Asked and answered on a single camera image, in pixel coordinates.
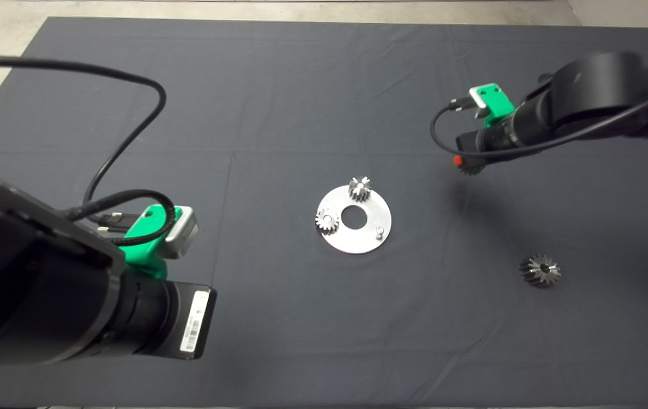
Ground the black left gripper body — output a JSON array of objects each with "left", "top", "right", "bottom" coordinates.
[{"left": 160, "top": 281, "right": 218, "bottom": 360}]

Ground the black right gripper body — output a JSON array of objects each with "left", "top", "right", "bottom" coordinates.
[{"left": 456, "top": 130, "right": 501, "bottom": 162}]

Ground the large steel gear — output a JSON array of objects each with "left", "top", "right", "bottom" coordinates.
[{"left": 519, "top": 254, "right": 562, "bottom": 288}]

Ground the small silver steel gear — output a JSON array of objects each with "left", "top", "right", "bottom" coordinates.
[
  {"left": 315, "top": 208, "right": 340, "bottom": 236},
  {"left": 348, "top": 176, "right": 372, "bottom": 202}
]

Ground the round metal plate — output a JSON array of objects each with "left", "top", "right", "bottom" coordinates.
[{"left": 317, "top": 185, "right": 393, "bottom": 254}]

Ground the dark grey table cloth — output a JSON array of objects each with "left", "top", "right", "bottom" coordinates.
[{"left": 0, "top": 17, "right": 648, "bottom": 407}]

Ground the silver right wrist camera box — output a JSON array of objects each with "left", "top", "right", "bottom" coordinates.
[{"left": 470, "top": 85, "right": 492, "bottom": 119}]

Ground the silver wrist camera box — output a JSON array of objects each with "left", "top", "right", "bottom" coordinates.
[
  {"left": 164, "top": 206, "right": 198, "bottom": 260},
  {"left": 470, "top": 85, "right": 492, "bottom": 119}
]

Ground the green right wrist camera mount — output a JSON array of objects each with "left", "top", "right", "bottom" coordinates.
[{"left": 476, "top": 84, "right": 516, "bottom": 128}]

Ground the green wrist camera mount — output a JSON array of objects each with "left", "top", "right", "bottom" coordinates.
[
  {"left": 476, "top": 84, "right": 516, "bottom": 128},
  {"left": 114, "top": 204, "right": 184, "bottom": 280}
]

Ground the green left wrist camera mount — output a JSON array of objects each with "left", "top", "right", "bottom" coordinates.
[{"left": 114, "top": 204, "right": 184, "bottom": 280}]

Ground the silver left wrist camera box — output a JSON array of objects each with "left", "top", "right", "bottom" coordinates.
[{"left": 164, "top": 206, "right": 198, "bottom": 260}]

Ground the braided black left camera cable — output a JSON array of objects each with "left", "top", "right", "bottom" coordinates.
[{"left": 63, "top": 189, "right": 177, "bottom": 247}]

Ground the smooth black left camera cable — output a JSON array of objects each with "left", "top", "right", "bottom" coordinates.
[{"left": 0, "top": 55, "right": 167, "bottom": 228}]

